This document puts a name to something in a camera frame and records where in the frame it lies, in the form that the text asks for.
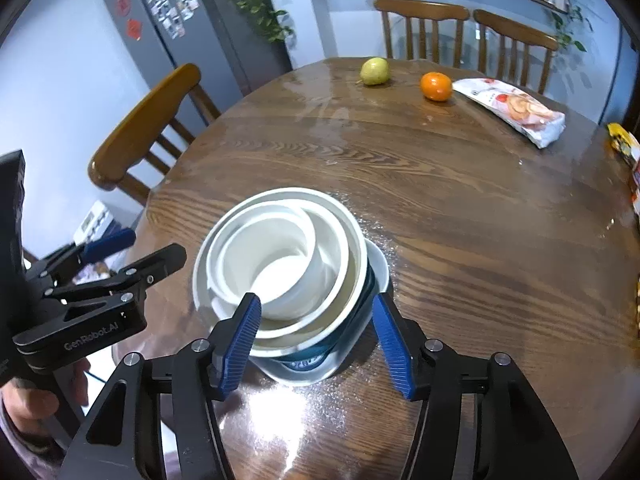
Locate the green pear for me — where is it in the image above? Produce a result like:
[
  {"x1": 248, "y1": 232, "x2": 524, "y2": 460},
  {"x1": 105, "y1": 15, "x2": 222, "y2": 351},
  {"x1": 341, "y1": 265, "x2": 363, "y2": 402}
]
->
[{"x1": 360, "y1": 57, "x2": 391, "y2": 87}]

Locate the trailing green plant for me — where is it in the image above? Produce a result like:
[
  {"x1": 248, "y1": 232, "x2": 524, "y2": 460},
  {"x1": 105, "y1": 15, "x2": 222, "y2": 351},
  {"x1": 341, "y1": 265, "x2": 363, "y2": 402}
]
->
[
  {"x1": 547, "y1": 0, "x2": 593, "y2": 53},
  {"x1": 212, "y1": 0, "x2": 296, "y2": 43}
]

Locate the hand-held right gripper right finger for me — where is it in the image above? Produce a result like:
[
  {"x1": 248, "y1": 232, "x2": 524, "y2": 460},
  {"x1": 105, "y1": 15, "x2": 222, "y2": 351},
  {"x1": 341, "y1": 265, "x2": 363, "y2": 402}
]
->
[{"x1": 371, "y1": 292, "x2": 581, "y2": 480}]

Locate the person's left hand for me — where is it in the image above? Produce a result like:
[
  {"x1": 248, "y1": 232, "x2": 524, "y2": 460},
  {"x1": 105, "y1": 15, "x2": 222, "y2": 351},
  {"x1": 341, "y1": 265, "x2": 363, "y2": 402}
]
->
[{"x1": 2, "y1": 357, "x2": 91, "y2": 436}]

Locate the orange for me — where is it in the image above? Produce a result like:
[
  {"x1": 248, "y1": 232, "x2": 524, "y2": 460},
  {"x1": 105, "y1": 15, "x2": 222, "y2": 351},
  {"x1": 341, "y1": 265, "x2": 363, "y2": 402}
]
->
[{"x1": 420, "y1": 71, "x2": 454, "y2": 103}]

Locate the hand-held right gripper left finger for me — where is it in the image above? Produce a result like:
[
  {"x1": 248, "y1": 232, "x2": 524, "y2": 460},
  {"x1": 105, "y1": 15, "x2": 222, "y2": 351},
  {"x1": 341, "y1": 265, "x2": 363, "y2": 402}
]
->
[{"x1": 59, "y1": 292, "x2": 263, "y2": 480}]

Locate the white snack bag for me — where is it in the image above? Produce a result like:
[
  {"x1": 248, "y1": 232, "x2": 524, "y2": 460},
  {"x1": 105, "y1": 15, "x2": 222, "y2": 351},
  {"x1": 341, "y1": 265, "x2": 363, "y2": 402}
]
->
[{"x1": 451, "y1": 78, "x2": 566, "y2": 149}]

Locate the medium white bowl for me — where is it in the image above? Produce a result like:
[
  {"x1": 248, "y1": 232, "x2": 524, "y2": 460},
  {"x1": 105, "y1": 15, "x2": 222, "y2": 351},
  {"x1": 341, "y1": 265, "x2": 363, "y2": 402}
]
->
[{"x1": 206, "y1": 199, "x2": 348, "y2": 339}]

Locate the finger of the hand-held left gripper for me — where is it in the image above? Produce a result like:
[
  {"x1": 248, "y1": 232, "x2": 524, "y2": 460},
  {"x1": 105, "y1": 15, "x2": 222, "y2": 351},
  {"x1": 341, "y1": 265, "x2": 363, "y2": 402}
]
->
[
  {"x1": 22, "y1": 227, "x2": 137, "y2": 282},
  {"x1": 44, "y1": 243, "x2": 188, "y2": 307}
]

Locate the yellow snack packet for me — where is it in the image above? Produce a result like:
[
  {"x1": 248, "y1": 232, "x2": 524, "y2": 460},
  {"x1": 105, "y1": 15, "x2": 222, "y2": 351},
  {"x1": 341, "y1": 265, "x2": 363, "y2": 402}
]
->
[{"x1": 607, "y1": 122, "x2": 640, "y2": 166}]

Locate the wooden chair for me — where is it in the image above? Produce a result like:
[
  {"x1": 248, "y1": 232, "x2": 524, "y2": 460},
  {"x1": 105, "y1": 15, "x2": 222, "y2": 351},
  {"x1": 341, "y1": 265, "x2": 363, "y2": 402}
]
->
[
  {"x1": 373, "y1": 0, "x2": 471, "y2": 68},
  {"x1": 88, "y1": 63, "x2": 221, "y2": 206},
  {"x1": 472, "y1": 9, "x2": 559, "y2": 95}
]

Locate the grey fridge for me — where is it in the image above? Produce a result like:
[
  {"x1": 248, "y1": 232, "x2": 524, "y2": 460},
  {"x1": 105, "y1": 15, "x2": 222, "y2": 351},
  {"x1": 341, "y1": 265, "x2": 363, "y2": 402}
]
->
[{"x1": 100, "y1": 0, "x2": 293, "y2": 111}]

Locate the large white bowl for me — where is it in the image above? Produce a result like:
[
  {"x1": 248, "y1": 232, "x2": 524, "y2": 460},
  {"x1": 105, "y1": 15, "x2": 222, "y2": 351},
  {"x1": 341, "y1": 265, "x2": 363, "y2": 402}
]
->
[{"x1": 192, "y1": 187, "x2": 368, "y2": 358}]

